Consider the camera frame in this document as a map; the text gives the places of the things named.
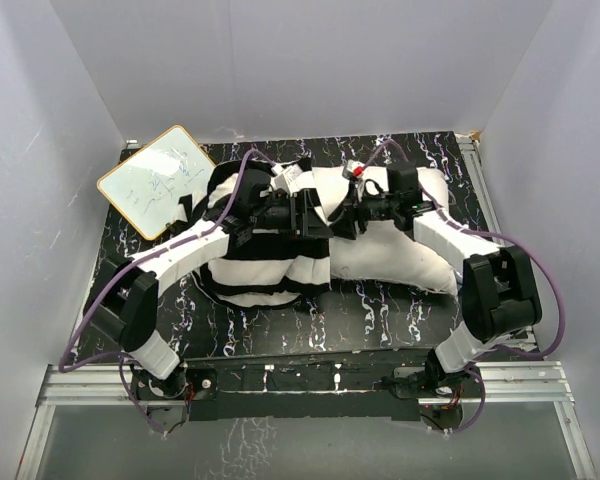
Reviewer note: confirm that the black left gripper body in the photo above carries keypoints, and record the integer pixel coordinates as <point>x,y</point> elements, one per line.
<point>282,216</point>

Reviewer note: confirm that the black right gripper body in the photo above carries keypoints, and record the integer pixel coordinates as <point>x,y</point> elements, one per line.
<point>367,209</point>

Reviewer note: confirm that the white pillow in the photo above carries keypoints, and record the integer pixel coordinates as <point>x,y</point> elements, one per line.
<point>381,253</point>

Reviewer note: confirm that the black white striped pillowcase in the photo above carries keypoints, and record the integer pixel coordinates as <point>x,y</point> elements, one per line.
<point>270,266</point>

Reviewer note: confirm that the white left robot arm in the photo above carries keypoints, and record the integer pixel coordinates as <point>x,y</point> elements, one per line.
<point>124,304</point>

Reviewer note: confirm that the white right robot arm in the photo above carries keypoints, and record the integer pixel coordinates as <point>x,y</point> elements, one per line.
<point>498,293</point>

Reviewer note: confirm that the yellow framed whiteboard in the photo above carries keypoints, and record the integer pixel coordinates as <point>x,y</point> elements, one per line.
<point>146,188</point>

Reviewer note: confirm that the aluminium table frame rail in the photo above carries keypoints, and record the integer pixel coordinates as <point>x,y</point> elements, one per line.
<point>358,384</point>

